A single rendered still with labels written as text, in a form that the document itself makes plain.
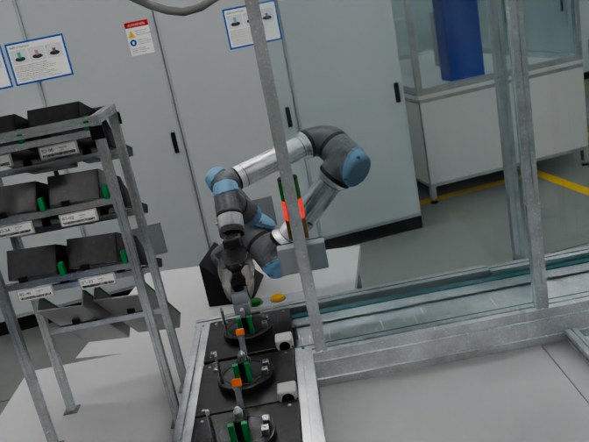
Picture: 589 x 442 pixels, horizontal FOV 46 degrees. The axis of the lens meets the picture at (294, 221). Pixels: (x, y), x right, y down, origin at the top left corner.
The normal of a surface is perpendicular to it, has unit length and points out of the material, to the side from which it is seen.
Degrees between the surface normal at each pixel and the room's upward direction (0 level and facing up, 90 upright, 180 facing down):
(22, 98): 90
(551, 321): 90
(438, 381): 0
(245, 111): 90
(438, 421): 0
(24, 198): 65
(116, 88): 90
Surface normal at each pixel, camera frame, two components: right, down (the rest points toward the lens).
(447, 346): 0.04, 0.29
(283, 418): -0.18, -0.94
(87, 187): -0.19, -0.10
